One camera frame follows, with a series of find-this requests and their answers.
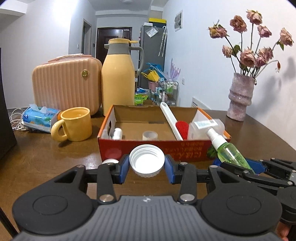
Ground green spray bottle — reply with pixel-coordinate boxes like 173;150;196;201
206;128;253;172

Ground white ribbed bottle cap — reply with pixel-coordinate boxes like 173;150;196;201
129;144;165;178

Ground white spray bottle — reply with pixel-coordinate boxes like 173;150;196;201
112;128;123;140

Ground cotton swab clear box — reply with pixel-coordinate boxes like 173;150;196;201
187;118;225;140

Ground clear tape roll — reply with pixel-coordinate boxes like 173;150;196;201
142;131;158;141

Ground red lint brush white handle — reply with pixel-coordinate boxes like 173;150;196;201
160;102;189;141

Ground person's right hand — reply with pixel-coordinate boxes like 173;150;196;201
276;222;296;241

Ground small white round tin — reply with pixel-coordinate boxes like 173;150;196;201
102;158;119;164

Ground red orange cardboard box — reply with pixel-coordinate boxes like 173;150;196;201
97;105;213;162

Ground white board on floor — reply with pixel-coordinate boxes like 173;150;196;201
191;97;210;110

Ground yellow mug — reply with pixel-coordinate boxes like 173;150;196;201
51;107;92;142

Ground green snack box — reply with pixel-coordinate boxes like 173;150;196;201
134;93;149;105

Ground pink ceramic vase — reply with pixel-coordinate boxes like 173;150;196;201
227;73;255;122

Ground yellow watering can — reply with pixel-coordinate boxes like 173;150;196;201
141;70;159;82

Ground blue tissue pack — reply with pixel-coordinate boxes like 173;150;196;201
22;104;61;133

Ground peach ribbed suitcase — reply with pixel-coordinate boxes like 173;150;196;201
32;54;102;115

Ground yellow thermos jug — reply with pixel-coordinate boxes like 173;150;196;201
101;38;144;116

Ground dried pink roses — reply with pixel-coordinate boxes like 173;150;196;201
208;9;294;85

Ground folded umbrella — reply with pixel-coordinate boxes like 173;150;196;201
158;26;168;57

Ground grey refrigerator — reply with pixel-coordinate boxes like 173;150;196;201
137;24;168;88

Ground yellow box on refrigerator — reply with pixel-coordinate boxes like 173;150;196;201
149;18;167;24

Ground wire storage cart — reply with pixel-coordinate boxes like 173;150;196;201
156;81;179;106

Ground white cables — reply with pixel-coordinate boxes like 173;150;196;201
9;106;30;132

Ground wall picture frame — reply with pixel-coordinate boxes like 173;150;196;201
174;10;183;32

